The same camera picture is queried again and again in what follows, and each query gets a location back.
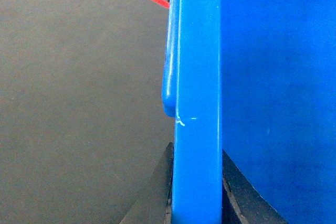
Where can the large blue plastic crate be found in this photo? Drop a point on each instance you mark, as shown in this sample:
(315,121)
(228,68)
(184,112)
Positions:
(251,86)

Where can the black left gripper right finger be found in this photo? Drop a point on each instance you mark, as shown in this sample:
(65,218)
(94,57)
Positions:
(241,202)

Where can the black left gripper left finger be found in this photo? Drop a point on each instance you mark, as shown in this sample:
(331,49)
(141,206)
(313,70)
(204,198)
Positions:
(154,203)

